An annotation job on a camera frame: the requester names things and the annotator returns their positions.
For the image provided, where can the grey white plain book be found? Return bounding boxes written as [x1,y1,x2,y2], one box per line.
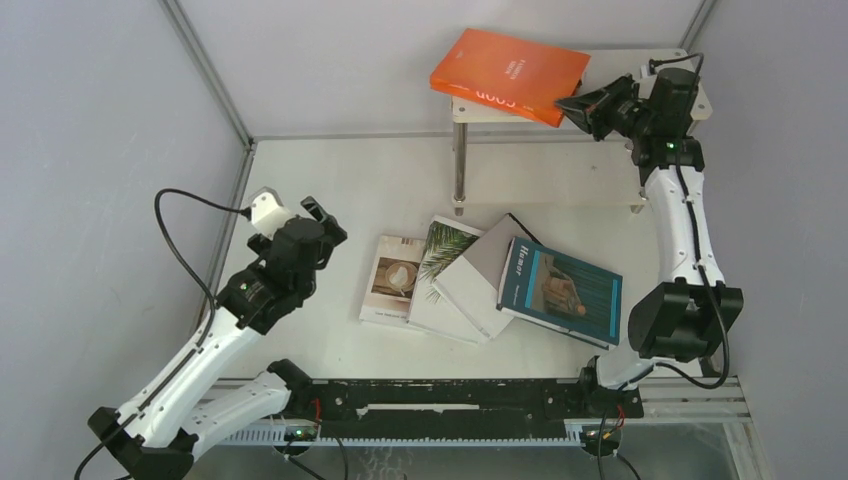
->
[434,213,536,343]

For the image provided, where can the teal Humor book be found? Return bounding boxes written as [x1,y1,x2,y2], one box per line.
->
[496,237,623,350]

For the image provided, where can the palm leaf cover book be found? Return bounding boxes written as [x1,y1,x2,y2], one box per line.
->
[405,215,488,346]

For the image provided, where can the coffee cover book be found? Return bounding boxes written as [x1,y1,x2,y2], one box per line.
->
[359,235,425,330]

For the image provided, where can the aluminium frame rail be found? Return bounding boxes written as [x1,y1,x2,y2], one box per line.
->
[158,0,256,150]

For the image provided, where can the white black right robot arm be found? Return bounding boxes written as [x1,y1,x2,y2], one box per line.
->
[556,68,744,416]

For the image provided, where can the white raised shelf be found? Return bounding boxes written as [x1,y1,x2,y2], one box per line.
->
[450,47,714,217]

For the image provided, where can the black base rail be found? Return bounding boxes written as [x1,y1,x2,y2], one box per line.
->
[277,378,644,441]

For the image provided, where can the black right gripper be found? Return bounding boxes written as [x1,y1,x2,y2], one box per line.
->
[555,73,655,142]

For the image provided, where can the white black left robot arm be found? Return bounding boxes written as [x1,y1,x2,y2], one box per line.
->
[88,188,347,479]

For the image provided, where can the orange hardcover book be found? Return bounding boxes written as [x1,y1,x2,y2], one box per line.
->
[429,28,591,128]

